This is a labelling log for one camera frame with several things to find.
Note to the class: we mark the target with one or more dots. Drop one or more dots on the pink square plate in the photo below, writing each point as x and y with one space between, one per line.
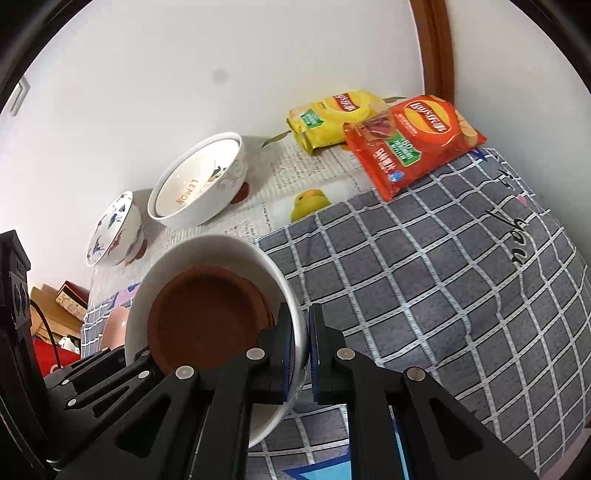
115 327

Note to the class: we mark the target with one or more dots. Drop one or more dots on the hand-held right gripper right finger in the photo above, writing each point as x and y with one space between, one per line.
314 355

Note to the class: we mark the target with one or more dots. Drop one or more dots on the orange chip bag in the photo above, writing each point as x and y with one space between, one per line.
415 143

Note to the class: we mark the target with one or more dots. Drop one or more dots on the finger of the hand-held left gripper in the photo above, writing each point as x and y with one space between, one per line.
115 392
97 369

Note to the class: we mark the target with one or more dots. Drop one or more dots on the small brown dish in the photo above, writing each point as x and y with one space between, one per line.
207 314

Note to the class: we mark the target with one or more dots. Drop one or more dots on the cardboard box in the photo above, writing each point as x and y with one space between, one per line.
44 318

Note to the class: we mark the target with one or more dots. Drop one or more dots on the white bowl with orange print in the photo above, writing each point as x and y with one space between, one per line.
194 180

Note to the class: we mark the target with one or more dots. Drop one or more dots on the red box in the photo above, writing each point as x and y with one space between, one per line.
76 291

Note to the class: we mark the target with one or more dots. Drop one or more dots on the yellow chip bag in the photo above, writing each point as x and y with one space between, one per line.
323 124

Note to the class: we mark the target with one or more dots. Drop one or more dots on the white wall switch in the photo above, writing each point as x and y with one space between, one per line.
19 96

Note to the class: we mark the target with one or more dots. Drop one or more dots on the white lace fruit-print cloth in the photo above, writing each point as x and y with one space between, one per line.
286 175

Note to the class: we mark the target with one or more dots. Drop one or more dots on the plain white bowl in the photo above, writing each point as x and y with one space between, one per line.
207 254

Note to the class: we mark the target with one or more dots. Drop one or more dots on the brown wooden door frame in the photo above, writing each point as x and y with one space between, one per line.
436 50

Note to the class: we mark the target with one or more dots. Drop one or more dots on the large white grey-patterned bowl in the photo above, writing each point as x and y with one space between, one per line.
212 203

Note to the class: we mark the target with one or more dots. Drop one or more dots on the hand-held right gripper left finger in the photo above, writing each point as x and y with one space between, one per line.
287 355

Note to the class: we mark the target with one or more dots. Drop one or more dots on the blue floral white bowl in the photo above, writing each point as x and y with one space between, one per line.
117 230

